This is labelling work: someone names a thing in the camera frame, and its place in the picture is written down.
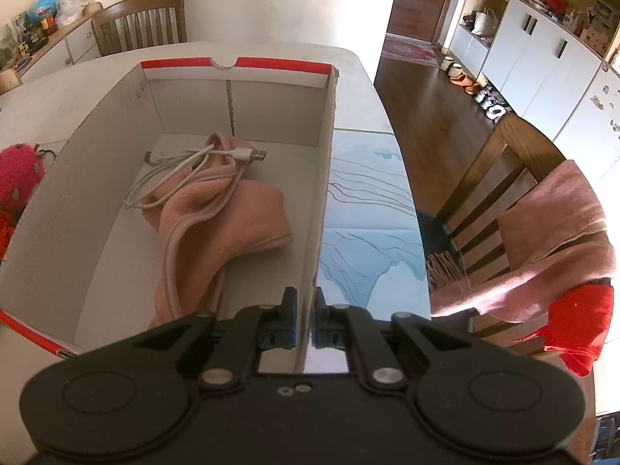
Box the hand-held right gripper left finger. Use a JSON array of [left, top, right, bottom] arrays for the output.
[[131, 287, 297, 392]]

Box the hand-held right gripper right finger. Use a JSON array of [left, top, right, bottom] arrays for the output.
[[314, 288, 478, 392]]

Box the white cardboard box red trim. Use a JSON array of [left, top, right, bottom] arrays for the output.
[[0, 55, 341, 375]]

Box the pink dragon fruit plush toy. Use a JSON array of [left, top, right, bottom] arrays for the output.
[[0, 143, 47, 216]]

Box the blue printed table mat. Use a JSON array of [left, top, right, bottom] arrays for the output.
[[317, 128, 432, 320]]

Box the pink fleece cloth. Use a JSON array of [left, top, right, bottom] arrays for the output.
[[142, 133, 294, 330]]

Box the pink fringed scarf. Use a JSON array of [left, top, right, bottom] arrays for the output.
[[426, 159, 616, 325]]

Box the red fabric garment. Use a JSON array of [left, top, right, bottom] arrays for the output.
[[504, 283, 615, 379]]

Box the dark wooden dining chair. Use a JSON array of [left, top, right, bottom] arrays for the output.
[[419, 114, 567, 364]]

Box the row of shoes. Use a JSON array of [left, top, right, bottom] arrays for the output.
[[441, 55, 509, 124]]

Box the red patterned rug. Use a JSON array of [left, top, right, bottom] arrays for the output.
[[380, 34, 444, 69]]

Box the dark wooden door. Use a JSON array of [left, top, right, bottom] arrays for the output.
[[386, 0, 473, 47]]

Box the white storage cabinet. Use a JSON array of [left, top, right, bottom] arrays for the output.
[[446, 0, 620, 189]]

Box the white wooden sideboard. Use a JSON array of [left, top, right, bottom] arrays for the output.
[[0, 10, 105, 95]]

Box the white tote bag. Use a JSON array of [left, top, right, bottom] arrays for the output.
[[472, 8, 498, 37]]

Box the wooden slat-back chair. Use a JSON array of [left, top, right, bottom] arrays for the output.
[[91, 0, 188, 57]]

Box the white plastic bag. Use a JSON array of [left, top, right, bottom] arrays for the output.
[[55, 0, 89, 27]]

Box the cluster of small desk items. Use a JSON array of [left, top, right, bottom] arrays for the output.
[[0, 10, 36, 71]]

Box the white USB cable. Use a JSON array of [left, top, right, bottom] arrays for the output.
[[122, 143, 268, 211]]

